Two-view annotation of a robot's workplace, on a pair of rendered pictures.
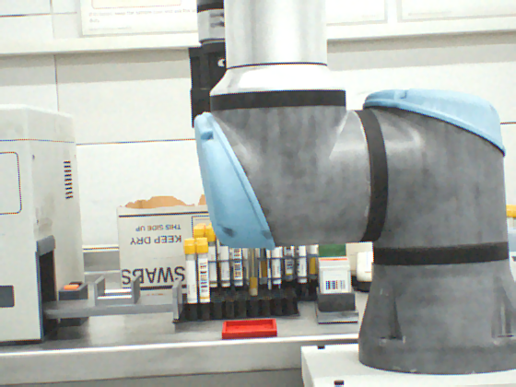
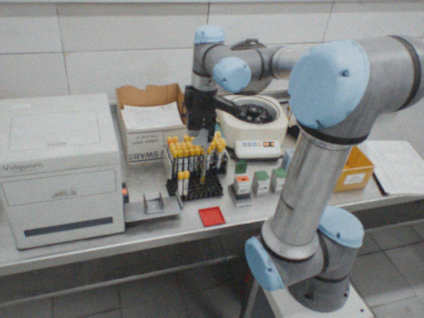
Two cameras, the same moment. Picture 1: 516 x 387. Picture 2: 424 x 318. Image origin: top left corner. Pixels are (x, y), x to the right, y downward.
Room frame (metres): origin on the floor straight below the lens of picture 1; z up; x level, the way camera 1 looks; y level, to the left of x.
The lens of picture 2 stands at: (0.25, 0.35, 1.76)
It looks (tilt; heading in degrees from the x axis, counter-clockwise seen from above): 39 degrees down; 339
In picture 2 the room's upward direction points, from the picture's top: 7 degrees clockwise
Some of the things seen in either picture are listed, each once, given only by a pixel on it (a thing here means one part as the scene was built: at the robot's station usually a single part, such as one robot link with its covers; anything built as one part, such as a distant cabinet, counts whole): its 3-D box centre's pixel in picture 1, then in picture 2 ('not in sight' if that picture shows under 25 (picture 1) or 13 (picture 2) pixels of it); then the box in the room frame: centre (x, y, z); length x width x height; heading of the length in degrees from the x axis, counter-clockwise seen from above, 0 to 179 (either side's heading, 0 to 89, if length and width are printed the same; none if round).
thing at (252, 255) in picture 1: (252, 274); (203, 176); (1.15, 0.02, 0.93); 0.01 x 0.01 x 0.10; 1
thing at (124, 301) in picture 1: (100, 298); (146, 207); (1.06, 0.21, 0.92); 0.21 x 0.07 x 0.05; 90
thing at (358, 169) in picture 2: not in sight; (343, 167); (1.11, -0.48, 0.93); 0.13 x 0.13 x 0.10; 0
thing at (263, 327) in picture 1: (249, 328); (211, 216); (1.02, 0.02, 0.88); 0.07 x 0.07 x 0.01; 0
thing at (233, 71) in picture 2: not in sight; (232, 67); (1.05, 0.01, 1.35); 0.11 x 0.11 x 0.08; 8
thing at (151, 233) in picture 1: (198, 240); (154, 121); (1.45, 0.11, 0.95); 0.29 x 0.25 x 0.15; 0
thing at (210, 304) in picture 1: (234, 273); (195, 177); (1.15, 0.04, 0.93); 0.17 x 0.09 x 0.11; 91
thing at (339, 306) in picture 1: (335, 302); (240, 192); (1.09, -0.10, 0.89); 0.09 x 0.05 x 0.04; 178
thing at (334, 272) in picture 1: (334, 282); (241, 185); (1.09, -0.10, 0.92); 0.05 x 0.04 x 0.06; 178
